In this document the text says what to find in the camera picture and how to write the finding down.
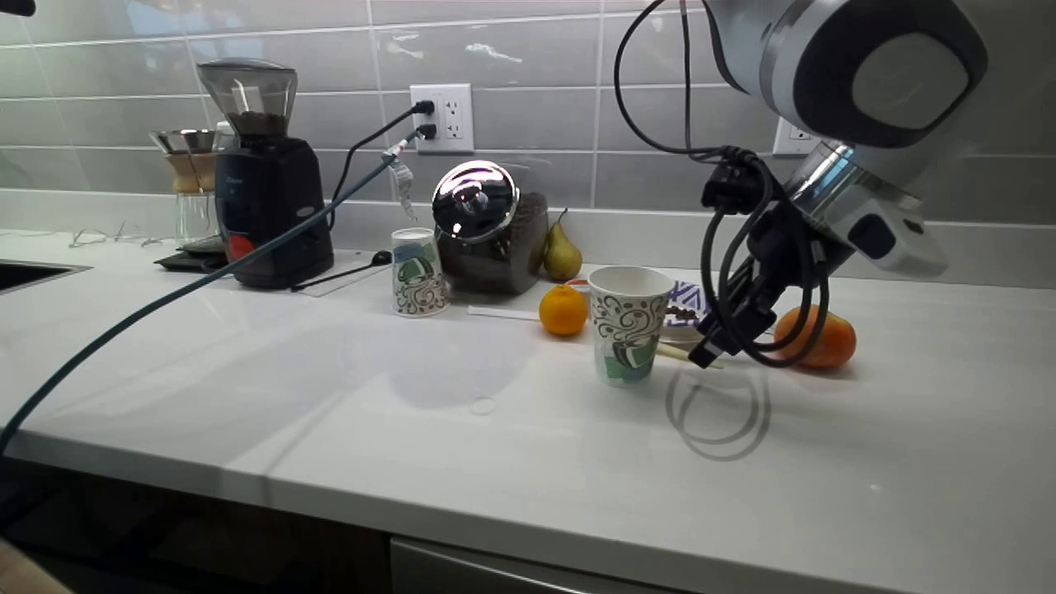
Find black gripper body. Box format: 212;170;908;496
746;201;854;317

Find large patterned paper cup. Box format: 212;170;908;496
584;264;674;390

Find blue patterned bowl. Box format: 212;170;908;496
659;278;720;348

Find small patterned paper cup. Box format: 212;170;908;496
390;226;451;317

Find glass pour-over carafe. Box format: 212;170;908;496
150;121;230;249

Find red orange peach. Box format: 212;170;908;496
772;304;857;376

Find small orange tangerine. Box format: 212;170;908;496
535;280;595;338

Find green pear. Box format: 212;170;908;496
535;206;584;288

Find brown bag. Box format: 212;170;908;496
435;180;550;297

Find white outlet with plugs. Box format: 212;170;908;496
407;80;479;154

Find black coffee grinder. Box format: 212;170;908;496
196;60;336;293

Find dark lower cabinet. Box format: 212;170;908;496
0;453;674;594

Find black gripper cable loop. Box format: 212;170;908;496
612;0;836;372

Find empty white wall outlet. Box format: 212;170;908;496
768;112;817;158

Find thin black cord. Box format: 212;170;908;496
286;246;396;293

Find black power cord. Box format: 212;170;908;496
326;94;438;235

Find dark teal cable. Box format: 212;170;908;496
0;121;438;456

